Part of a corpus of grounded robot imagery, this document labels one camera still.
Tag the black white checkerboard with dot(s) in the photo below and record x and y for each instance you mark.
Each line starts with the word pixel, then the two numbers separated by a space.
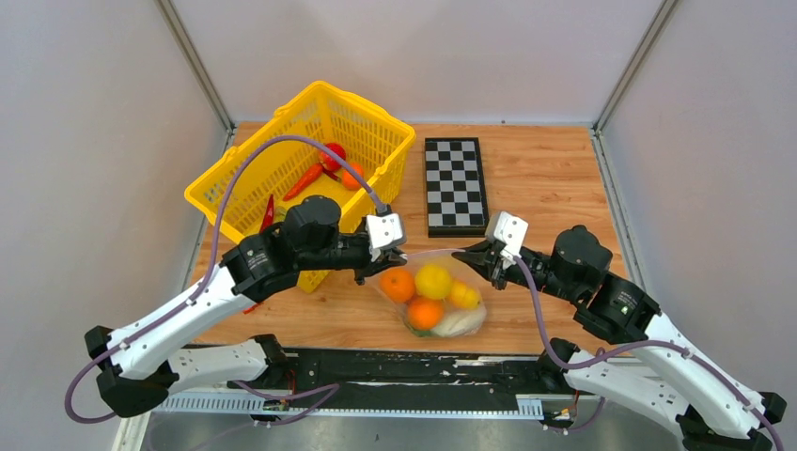
pixel 457 205

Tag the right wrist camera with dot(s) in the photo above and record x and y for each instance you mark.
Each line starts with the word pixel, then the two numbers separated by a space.
pixel 506 233

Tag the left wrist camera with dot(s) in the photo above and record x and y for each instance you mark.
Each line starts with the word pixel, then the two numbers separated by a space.
pixel 384 233

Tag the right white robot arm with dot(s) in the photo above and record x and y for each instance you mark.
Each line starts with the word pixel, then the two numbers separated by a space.
pixel 650 367

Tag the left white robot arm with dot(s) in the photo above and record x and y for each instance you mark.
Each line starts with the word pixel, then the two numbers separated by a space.
pixel 145 362

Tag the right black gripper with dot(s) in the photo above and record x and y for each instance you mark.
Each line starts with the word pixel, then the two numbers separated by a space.
pixel 485 259

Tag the red chili pepper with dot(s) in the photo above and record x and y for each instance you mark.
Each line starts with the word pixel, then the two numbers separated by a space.
pixel 268 217

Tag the yellow peach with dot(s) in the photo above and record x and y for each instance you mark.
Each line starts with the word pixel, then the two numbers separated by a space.
pixel 463 296

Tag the orange tangerine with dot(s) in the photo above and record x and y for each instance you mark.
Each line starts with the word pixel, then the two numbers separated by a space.
pixel 348 180
pixel 397 285
pixel 423 314

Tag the yellow plastic basket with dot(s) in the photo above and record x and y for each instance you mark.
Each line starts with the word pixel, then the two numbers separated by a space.
pixel 369 135

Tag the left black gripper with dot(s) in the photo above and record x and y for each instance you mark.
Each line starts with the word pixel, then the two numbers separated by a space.
pixel 387 257

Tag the white radish with leaves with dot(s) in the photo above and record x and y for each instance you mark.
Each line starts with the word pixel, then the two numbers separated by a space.
pixel 459 322

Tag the red apple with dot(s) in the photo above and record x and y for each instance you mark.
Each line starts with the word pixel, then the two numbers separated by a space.
pixel 330 163

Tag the clear zip top bag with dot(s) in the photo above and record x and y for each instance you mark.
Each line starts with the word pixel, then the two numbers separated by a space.
pixel 440 257

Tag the orange carrot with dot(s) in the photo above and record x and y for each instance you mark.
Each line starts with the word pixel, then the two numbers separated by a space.
pixel 310 175

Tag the yellow lemon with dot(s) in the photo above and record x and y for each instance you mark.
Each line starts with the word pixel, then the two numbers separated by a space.
pixel 433 281

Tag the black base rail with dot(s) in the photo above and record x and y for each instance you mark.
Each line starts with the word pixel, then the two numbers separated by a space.
pixel 391 384

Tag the small orange item on table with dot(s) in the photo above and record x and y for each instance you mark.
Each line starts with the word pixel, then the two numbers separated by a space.
pixel 251 309

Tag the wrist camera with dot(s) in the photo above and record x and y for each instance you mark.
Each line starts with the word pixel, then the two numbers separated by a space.
pixel 506 233
pixel 384 233

